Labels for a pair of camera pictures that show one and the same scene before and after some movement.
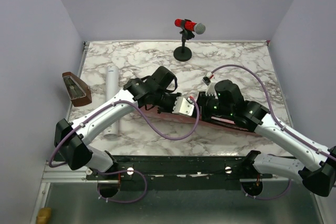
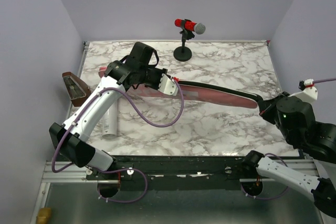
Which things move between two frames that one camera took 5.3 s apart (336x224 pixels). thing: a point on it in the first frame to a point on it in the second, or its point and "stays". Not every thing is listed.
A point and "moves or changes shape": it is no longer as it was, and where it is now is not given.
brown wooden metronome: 79,92 stays
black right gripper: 201,102 to 266,107
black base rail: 177,168 stays
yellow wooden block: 43,215 stays
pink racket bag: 219,123 moves or changes shape
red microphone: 199,28 stays
